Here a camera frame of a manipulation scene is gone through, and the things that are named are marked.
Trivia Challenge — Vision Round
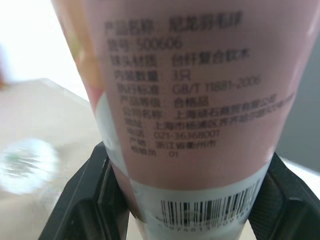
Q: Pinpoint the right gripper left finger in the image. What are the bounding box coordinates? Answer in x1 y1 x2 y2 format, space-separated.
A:
37 141 131 240

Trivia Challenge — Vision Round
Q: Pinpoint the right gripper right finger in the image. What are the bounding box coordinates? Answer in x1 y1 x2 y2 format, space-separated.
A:
246 152 320 240

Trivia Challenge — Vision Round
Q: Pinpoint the pink patterned shuttlecock tube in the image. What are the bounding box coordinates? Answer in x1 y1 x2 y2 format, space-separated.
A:
48 0 320 240

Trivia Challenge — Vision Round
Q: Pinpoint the white shuttlecock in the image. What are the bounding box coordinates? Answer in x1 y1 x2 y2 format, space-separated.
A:
0 137 60 195

